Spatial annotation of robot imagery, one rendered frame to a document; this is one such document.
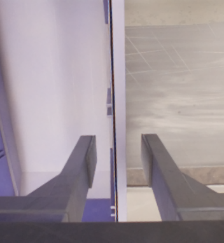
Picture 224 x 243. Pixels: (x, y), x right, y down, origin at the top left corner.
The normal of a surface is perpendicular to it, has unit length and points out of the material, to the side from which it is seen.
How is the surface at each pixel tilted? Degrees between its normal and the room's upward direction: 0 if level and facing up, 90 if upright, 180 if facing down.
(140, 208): 0
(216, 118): 0
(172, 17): 1
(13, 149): 90
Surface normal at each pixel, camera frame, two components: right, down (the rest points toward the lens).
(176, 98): -0.02, 0.29
